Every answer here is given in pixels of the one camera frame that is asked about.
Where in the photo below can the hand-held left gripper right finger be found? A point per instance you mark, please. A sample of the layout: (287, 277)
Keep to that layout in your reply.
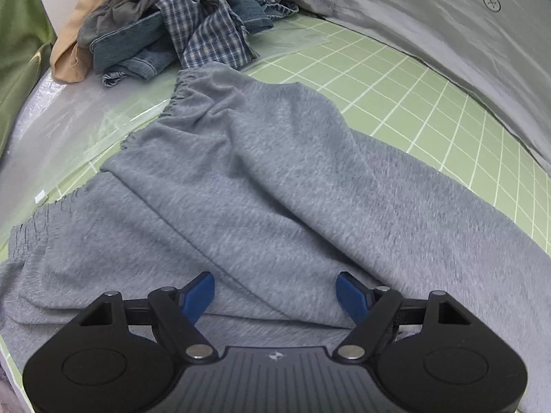
(351, 297)

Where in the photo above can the small white tag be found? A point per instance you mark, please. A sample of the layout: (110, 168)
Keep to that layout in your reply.
(39, 197)

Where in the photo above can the green cloth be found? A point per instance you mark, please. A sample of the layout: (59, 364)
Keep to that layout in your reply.
(21, 51)

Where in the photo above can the pile of unfolded clothes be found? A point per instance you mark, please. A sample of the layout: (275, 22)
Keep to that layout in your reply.
(71, 38)

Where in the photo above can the denim jeans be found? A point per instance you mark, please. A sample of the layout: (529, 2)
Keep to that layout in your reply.
(142, 58)

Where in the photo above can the blue plaid shirt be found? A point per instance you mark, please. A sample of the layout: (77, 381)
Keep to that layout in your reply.
(206, 38)

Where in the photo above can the grey carrot print sheet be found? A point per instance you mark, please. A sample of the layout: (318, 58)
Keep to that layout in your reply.
(430, 30)

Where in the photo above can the dark grey garment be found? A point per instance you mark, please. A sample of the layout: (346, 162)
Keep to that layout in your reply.
(120, 13)

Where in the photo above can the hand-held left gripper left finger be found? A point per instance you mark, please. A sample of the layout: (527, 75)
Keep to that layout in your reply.
(197, 297)

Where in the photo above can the green grid mat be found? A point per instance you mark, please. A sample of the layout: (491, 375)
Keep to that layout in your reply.
(430, 103)

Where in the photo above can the grey pants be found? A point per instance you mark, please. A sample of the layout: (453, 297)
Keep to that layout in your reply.
(258, 180)

